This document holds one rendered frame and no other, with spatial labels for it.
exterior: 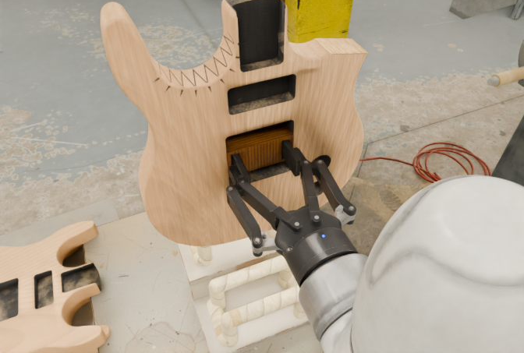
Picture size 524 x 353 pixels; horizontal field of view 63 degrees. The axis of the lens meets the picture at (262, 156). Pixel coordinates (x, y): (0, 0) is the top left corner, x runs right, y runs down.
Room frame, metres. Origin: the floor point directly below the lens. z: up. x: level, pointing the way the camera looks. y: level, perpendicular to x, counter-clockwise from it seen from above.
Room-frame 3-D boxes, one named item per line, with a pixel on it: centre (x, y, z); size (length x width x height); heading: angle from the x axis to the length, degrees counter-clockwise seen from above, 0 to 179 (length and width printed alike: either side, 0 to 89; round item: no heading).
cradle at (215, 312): (0.43, 0.09, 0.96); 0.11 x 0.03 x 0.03; 23
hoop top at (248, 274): (0.50, 0.02, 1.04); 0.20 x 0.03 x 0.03; 112
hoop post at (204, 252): (0.54, 0.13, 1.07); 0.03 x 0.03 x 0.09
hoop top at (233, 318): (0.42, -0.01, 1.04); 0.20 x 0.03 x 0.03; 112
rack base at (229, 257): (0.61, 0.07, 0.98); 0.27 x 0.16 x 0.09; 113
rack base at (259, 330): (0.47, 0.01, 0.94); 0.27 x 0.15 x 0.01; 113
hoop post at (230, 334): (0.39, 0.07, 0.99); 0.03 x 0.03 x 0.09
